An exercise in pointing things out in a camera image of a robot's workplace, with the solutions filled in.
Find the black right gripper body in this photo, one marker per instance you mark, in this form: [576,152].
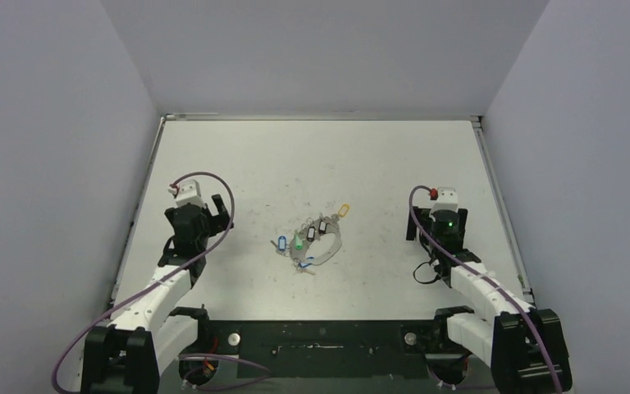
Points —
[461,218]

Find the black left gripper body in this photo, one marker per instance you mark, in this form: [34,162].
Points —
[212,224]

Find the green key tag with key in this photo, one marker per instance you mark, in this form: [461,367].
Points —
[297,243]

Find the black key tag with key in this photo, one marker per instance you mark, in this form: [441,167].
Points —
[322,226]

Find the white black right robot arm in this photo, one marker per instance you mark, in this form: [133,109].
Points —
[523,346]

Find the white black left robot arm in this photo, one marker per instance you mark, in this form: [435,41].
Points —
[130,354]

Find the yellow key tag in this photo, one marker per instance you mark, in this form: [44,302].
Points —
[343,211]

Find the black key tag white label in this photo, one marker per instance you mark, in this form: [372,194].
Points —
[311,233]

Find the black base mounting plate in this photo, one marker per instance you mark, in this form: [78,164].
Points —
[334,348]

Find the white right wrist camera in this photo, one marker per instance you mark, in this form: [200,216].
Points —
[444,198]

